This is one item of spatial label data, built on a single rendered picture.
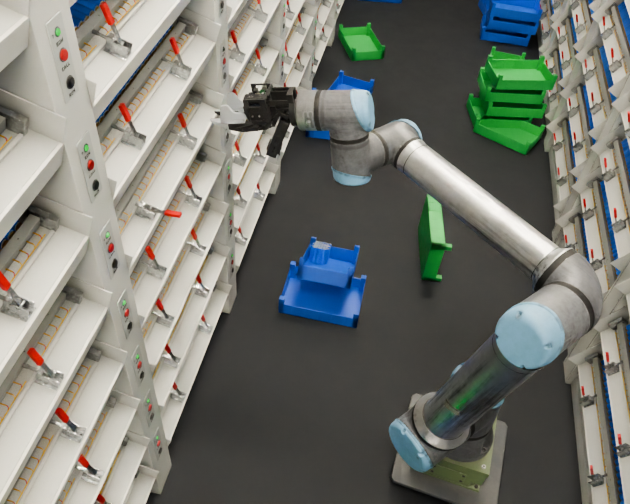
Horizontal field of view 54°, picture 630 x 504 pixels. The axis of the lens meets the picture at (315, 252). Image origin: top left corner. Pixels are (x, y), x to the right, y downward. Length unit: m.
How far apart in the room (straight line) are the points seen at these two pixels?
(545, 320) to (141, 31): 0.90
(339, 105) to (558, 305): 0.61
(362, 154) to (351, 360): 1.02
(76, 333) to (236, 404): 1.01
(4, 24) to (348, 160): 0.80
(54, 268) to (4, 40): 0.38
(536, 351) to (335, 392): 1.11
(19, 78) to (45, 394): 0.53
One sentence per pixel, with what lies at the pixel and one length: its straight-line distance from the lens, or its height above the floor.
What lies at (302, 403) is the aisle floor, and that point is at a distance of 2.16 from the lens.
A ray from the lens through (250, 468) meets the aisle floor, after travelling 2.05.
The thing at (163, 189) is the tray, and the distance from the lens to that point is 1.48.
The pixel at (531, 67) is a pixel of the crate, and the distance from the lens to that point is 3.58.
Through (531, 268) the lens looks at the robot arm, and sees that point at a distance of 1.34.
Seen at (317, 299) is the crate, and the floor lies 0.00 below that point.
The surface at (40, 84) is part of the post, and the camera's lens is 0.96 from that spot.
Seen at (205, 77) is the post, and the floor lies 0.99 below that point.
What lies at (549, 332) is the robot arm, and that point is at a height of 1.00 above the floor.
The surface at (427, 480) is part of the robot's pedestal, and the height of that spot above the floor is 0.06.
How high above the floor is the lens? 1.87
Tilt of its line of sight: 46 degrees down
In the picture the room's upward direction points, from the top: 6 degrees clockwise
